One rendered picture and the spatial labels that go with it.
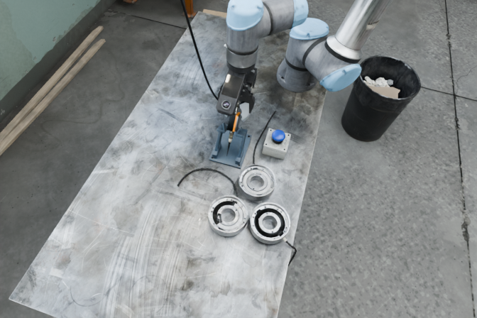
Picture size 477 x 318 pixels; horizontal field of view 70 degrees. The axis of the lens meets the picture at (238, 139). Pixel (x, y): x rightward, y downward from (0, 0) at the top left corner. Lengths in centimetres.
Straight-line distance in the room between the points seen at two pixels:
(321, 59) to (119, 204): 71
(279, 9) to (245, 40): 10
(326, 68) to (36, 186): 162
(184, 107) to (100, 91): 132
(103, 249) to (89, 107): 150
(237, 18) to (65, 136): 167
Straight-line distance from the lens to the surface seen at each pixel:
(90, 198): 104
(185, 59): 134
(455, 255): 213
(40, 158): 222
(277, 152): 104
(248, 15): 74
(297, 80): 123
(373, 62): 215
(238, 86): 85
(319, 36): 113
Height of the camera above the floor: 168
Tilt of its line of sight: 54 degrees down
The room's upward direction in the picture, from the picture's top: 6 degrees clockwise
